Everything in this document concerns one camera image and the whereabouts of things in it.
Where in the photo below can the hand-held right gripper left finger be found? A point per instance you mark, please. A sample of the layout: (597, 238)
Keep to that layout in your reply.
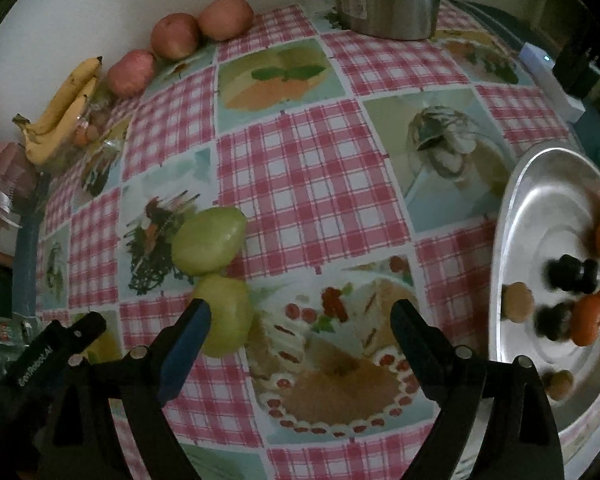
(182, 350)

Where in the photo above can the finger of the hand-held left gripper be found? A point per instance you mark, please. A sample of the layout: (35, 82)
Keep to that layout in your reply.
(87, 330)

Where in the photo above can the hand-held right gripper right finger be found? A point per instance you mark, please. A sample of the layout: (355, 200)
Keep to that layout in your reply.
(420, 355)

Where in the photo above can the green pear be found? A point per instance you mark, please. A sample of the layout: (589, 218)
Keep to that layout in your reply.
(227, 317)

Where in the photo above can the green mango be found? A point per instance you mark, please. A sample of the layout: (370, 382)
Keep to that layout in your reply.
(207, 242)

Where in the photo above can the brown passion fruit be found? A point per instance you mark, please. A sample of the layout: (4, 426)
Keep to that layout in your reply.
(517, 302)

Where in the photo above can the dark avocado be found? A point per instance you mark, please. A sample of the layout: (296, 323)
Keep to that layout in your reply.
(562, 270)
(550, 322)

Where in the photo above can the brown kiwi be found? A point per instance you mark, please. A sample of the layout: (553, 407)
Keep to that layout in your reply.
(560, 384)

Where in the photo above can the dark plum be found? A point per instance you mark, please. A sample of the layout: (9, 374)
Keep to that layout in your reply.
(587, 276)

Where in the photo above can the large steel bowl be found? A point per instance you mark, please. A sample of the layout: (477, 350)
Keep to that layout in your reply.
(540, 210)

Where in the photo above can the clear plastic bag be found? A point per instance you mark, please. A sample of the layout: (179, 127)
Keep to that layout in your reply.
(100, 127)

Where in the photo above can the yellow banana bunch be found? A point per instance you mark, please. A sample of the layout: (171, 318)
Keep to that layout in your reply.
(60, 110)

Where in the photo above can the red apple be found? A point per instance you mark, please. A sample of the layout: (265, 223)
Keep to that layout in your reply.
(175, 35)
(227, 17)
(130, 72)

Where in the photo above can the white power strip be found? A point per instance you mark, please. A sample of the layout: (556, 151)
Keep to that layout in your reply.
(550, 80)

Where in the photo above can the steel electric kettle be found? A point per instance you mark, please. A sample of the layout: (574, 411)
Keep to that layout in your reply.
(385, 0)

